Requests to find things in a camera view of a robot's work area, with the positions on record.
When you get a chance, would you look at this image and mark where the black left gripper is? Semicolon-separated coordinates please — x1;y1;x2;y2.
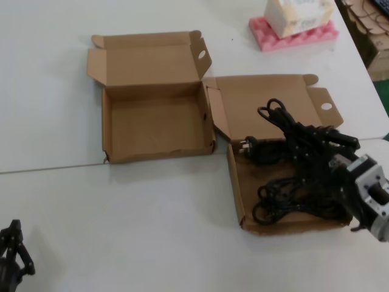
0;218;36;292

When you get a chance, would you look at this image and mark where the white printed carton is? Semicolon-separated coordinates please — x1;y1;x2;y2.
263;0;335;40

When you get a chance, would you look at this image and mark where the black power cord with plug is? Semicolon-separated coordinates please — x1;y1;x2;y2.
238;98;359;183

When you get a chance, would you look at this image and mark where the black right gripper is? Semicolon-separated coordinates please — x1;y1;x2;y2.
292;123;371;219

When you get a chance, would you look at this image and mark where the open cardboard box with cords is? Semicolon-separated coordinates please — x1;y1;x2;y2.
202;74;353;237

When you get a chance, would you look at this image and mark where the coiled black power cord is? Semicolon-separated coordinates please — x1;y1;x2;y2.
252;176;353;226

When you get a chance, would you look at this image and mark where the brown carton box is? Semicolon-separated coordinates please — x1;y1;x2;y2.
361;30;389;82

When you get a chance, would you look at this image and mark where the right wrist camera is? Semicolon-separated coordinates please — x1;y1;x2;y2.
346;154;389;220

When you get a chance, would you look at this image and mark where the cut cardboard sheets stack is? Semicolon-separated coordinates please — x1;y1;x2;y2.
339;0;389;36

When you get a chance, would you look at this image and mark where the pink foam pad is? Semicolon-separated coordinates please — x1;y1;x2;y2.
248;16;339;52

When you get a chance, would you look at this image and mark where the empty open cardboard box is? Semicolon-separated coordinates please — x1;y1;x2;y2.
86;29;217;165

